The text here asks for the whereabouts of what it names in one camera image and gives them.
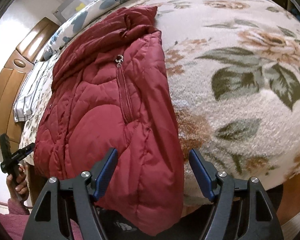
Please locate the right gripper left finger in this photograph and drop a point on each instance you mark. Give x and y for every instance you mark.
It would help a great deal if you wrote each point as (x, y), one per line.
(102, 173)

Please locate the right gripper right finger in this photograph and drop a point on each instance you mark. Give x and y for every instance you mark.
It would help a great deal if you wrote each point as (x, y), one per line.
(205, 174)

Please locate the wooden headboard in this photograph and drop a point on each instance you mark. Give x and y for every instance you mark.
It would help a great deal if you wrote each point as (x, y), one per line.
(14, 72)

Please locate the red puffer jacket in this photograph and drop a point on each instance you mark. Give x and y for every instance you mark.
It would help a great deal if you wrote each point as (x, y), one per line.
(110, 90)

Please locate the floral cream bed blanket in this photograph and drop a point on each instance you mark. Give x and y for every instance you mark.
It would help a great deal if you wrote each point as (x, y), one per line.
(236, 92)

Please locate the person's left hand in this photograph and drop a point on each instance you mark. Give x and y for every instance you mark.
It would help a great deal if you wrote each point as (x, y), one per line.
(18, 187)

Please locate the pink fleece sleeve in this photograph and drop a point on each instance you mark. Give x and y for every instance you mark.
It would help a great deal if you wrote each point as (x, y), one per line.
(15, 221)

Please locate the striped white pillow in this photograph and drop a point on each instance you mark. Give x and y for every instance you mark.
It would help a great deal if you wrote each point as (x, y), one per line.
(32, 90)

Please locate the white blue patterned duvet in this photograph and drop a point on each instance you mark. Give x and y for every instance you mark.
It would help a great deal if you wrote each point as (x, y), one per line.
(178, 21)

